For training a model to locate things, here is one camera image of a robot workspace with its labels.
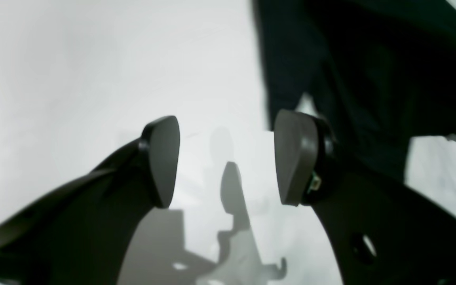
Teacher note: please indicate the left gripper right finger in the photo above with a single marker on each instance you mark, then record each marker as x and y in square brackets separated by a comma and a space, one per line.
[381, 232]

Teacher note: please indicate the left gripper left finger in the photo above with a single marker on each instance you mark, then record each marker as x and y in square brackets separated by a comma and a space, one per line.
[78, 233]

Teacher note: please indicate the black t-shirt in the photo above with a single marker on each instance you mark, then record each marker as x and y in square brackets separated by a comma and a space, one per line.
[379, 71]

